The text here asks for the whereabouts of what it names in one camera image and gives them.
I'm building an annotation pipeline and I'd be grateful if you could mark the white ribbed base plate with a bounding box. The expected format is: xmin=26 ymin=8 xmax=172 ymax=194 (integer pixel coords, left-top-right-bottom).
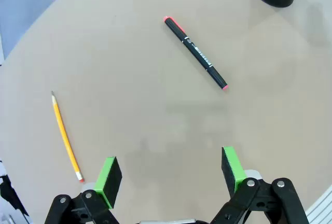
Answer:
xmin=305 ymin=184 xmax=332 ymax=224

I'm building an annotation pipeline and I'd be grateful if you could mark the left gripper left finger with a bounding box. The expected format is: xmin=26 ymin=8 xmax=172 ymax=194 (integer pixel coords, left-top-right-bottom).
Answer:
xmin=44 ymin=156 xmax=123 ymax=224

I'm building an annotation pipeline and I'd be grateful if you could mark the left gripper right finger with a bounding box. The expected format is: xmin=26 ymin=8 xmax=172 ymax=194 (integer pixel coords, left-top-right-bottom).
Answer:
xmin=209 ymin=146 xmax=311 ymax=224

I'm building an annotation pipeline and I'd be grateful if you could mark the yellow pencil with eraser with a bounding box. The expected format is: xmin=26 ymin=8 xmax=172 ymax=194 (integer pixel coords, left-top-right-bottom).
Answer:
xmin=50 ymin=90 xmax=85 ymax=183

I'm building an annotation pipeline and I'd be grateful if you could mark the black marker with pink ends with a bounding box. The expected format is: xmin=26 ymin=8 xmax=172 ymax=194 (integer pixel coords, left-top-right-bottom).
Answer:
xmin=163 ymin=16 xmax=229 ymax=91

